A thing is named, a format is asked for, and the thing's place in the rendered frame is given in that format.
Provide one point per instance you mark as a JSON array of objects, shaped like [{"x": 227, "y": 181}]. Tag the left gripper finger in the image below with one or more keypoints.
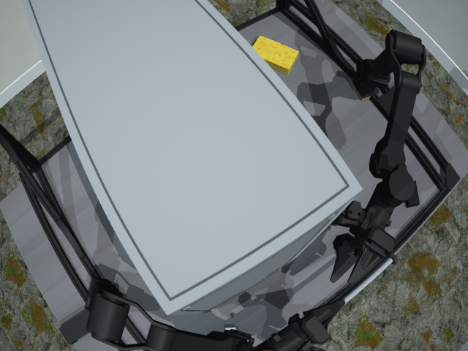
[
  {"x": 344, "y": 261},
  {"x": 368, "y": 257}
]

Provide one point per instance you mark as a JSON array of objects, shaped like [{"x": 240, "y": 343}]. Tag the yellow sponge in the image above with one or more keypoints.
[{"x": 276, "y": 55}]

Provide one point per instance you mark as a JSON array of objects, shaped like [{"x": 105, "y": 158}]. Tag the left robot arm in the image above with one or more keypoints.
[{"x": 395, "y": 188}]

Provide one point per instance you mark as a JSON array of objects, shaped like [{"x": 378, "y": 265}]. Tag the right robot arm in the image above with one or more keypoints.
[{"x": 108, "y": 317}]

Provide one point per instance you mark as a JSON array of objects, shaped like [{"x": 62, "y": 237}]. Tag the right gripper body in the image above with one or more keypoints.
[{"x": 295, "y": 335}]

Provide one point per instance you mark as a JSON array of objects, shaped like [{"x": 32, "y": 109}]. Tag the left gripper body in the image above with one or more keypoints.
[{"x": 376, "y": 237}]

